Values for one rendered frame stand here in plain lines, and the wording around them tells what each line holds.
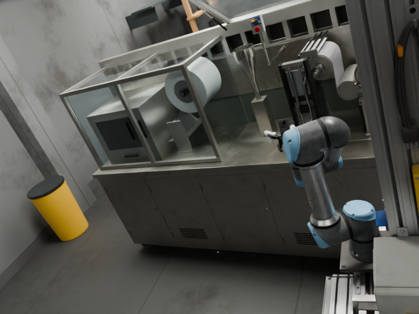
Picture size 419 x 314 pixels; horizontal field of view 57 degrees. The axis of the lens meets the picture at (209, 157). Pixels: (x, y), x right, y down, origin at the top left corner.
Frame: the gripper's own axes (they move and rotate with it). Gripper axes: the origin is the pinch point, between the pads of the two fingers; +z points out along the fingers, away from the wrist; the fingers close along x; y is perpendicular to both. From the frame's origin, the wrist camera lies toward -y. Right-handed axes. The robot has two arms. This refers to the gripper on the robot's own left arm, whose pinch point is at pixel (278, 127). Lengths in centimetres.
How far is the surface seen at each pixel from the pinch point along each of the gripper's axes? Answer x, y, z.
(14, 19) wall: -222, -75, 316
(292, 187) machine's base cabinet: 8, 53, 25
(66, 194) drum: -197, 102, 192
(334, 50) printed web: 48, -21, 44
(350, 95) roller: 49, 3, 27
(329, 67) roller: 40, -15, 31
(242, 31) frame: 4, -36, 91
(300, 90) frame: 22.1, -5.6, 31.0
